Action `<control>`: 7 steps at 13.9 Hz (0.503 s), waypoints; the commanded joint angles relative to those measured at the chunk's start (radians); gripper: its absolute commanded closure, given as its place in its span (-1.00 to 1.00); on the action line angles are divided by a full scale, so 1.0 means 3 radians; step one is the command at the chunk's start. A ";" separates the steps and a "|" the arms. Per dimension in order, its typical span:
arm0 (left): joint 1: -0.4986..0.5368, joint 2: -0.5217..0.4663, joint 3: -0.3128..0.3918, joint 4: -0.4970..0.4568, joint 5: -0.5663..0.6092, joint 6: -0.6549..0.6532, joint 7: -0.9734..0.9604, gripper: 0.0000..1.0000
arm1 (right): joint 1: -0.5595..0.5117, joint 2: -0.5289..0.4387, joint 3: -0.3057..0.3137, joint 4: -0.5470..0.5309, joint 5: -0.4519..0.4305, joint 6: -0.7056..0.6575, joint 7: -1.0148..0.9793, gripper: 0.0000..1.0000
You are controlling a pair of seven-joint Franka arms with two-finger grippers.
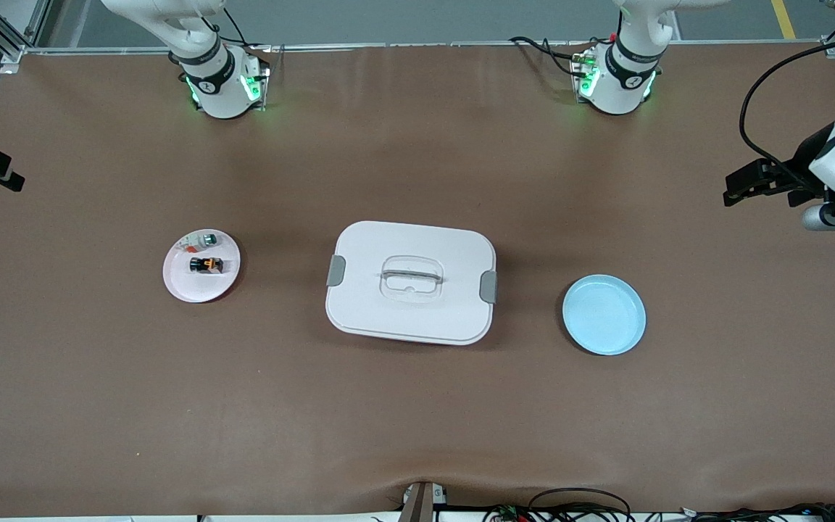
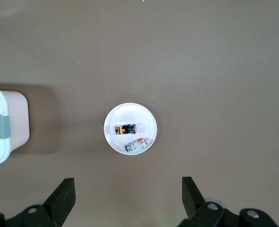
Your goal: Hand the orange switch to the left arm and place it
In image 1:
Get tangled wire bundle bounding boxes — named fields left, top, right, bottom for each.
left=483, top=502, right=835, bottom=522

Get white green push switch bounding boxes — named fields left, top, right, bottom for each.
left=178, top=231, right=220, bottom=255

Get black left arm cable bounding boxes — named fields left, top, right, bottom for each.
left=740, top=29, right=835, bottom=193

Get light blue round plate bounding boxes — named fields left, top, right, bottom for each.
left=562, top=274, right=647, bottom=356

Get white lidded storage box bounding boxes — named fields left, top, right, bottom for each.
left=325, top=220, right=497, bottom=346

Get brown camera mount post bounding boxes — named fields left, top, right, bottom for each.
left=397, top=481, right=449, bottom=522

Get looped black cable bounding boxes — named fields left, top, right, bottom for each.
left=528, top=487, right=633, bottom=522

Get black base power cables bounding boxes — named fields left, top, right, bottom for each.
left=509, top=35, right=592, bottom=77

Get pink round plate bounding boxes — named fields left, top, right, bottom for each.
left=162, top=229, right=242, bottom=304

